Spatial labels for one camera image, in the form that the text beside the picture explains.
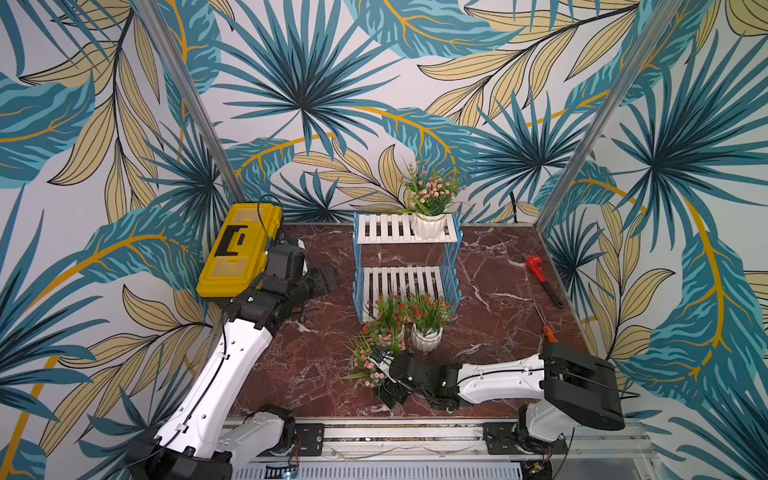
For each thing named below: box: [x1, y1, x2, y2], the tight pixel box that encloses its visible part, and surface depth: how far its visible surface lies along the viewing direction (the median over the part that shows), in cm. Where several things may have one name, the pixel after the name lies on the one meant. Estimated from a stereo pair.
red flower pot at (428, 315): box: [405, 294, 457, 352], surface depth 85 cm
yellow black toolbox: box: [196, 203, 283, 306], surface depth 94 cm
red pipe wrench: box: [525, 255, 564, 309], surface depth 108 cm
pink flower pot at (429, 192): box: [400, 159, 466, 240], surface depth 73 cm
